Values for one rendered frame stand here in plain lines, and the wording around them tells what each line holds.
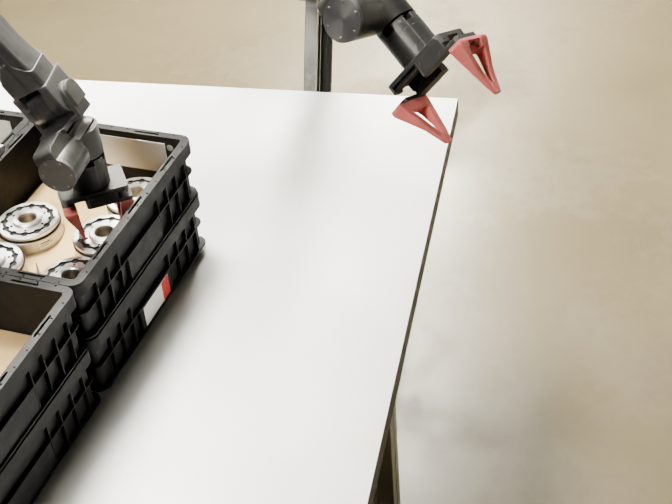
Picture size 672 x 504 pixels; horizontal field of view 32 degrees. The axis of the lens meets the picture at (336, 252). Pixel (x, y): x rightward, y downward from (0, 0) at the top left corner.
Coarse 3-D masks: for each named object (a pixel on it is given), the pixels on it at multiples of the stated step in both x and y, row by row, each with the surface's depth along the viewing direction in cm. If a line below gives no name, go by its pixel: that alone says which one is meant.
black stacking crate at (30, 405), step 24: (0, 288) 173; (24, 288) 171; (0, 312) 176; (24, 312) 174; (48, 312) 173; (72, 336) 172; (48, 360) 167; (72, 360) 173; (24, 384) 162; (48, 384) 167; (24, 408) 162; (0, 432) 157; (24, 432) 162; (0, 456) 158
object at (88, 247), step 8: (104, 216) 194; (112, 216) 194; (88, 224) 193; (96, 224) 192; (88, 232) 191; (80, 240) 190; (88, 240) 189; (80, 248) 188; (88, 248) 187; (96, 248) 188
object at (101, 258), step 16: (32, 128) 204; (112, 128) 202; (128, 128) 201; (16, 144) 200; (0, 160) 196; (176, 160) 194; (160, 176) 190; (144, 192) 186; (160, 192) 190; (144, 208) 185; (128, 224) 181; (112, 240) 177; (96, 256) 175; (112, 256) 178; (0, 272) 173; (16, 272) 173; (32, 272) 173; (80, 272) 172; (96, 272) 174; (80, 288) 171
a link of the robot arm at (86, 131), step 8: (80, 120) 177; (88, 120) 178; (96, 120) 178; (72, 128) 175; (80, 128) 176; (88, 128) 177; (96, 128) 177; (72, 136) 174; (80, 136) 174; (88, 136) 176; (96, 136) 178; (88, 144) 177; (96, 144) 178; (96, 152) 178
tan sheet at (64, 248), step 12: (36, 192) 206; (48, 192) 206; (60, 204) 203; (84, 204) 202; (84, 216) 200; (96, 216) 199; (72, 228) 197; (60, 240) 195; (72, 240) 195; (48, 252) 192; (60, 252) 192; (72, 252) 192; (48, 264) 190
